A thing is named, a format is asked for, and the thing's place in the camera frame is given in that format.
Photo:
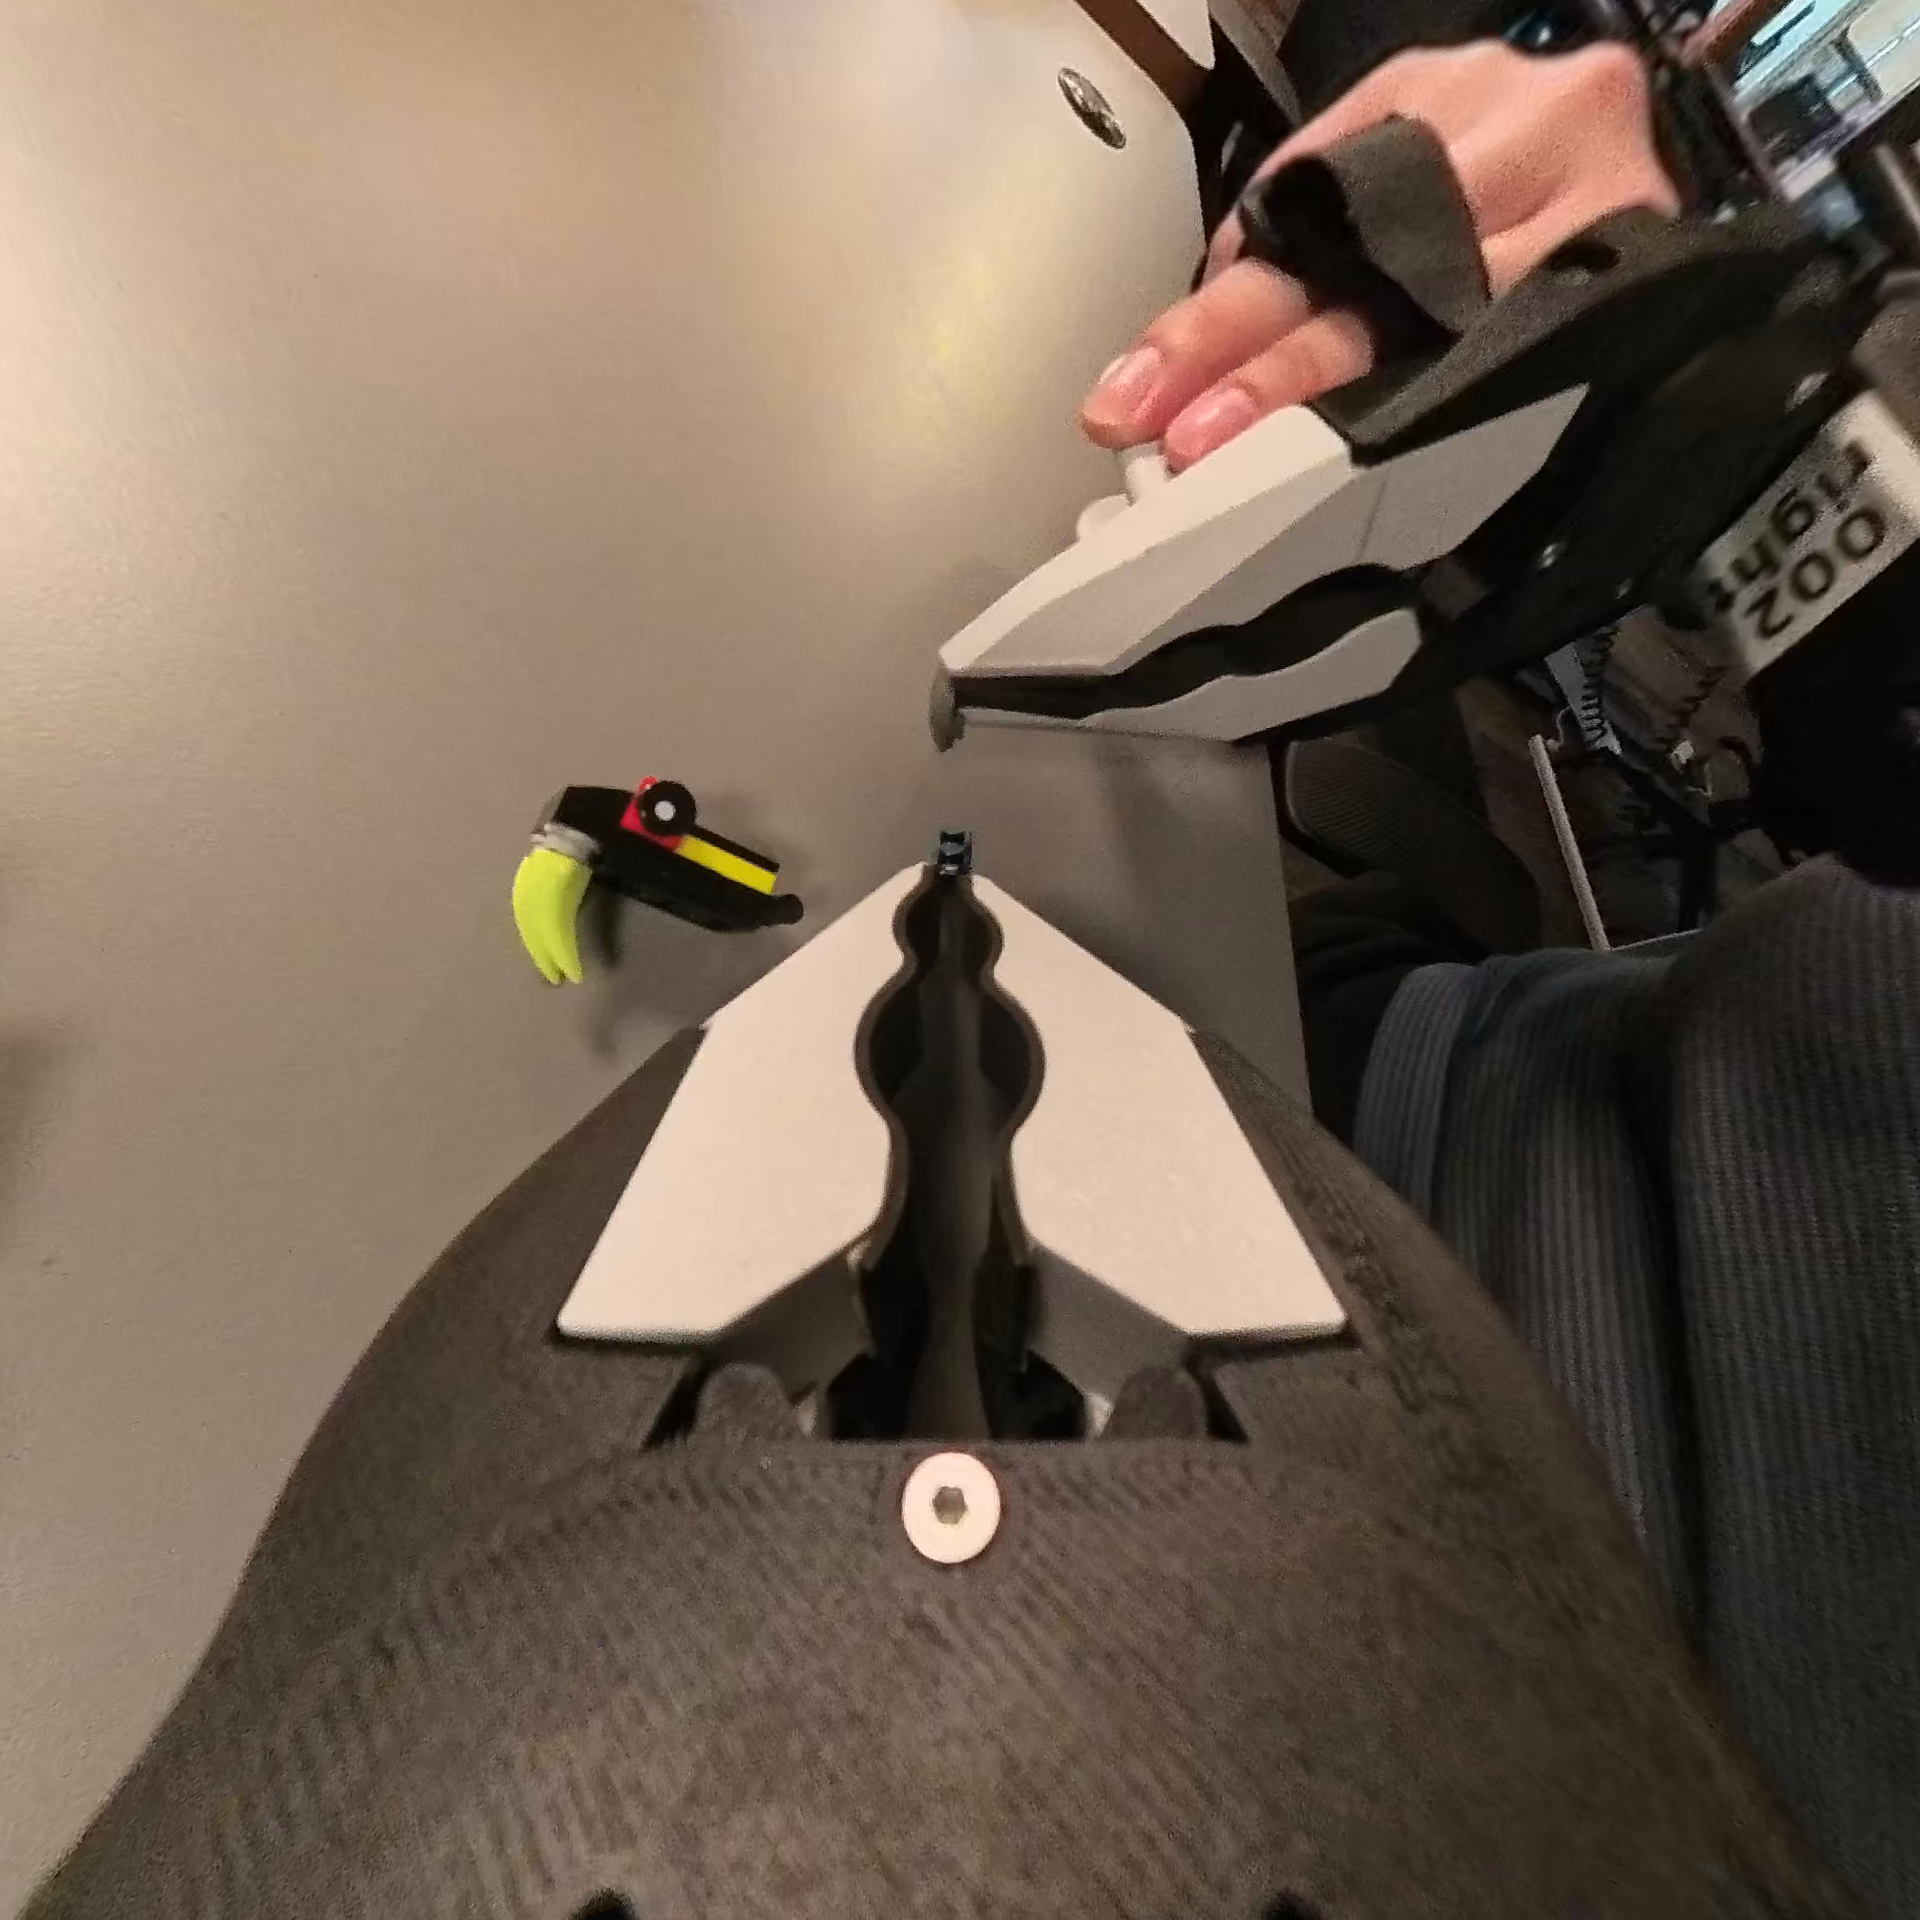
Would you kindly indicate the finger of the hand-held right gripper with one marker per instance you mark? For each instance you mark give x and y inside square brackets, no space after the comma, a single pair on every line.
[1291,675]
[1200,555]

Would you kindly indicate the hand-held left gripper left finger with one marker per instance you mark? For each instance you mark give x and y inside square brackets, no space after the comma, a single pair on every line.
[720,1200]

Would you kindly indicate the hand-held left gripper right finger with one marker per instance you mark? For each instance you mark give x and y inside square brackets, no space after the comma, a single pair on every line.
[1185,1200]

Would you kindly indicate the grey ball toy brick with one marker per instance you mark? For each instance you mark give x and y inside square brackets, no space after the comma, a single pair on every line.
[948,721]

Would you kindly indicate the black toy brick green claws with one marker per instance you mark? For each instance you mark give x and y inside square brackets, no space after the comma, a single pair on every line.
[660,871]

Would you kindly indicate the black studded toy brick plate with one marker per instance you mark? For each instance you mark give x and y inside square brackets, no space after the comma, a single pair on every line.
[953,850]

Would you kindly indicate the person's right hand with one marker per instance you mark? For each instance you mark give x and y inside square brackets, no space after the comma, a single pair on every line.
[1531,135]

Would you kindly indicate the black mesh chair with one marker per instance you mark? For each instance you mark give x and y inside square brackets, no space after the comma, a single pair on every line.
[1394,825]

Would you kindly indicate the dark wristwatch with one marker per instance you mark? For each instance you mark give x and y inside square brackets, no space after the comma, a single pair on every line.
[1672,105]

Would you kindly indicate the round desk grommet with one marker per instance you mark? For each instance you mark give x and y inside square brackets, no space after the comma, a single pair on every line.
[1090,105]

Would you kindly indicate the person's grey sweater torso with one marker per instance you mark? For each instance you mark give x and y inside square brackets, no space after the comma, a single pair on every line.
[1651,1200]

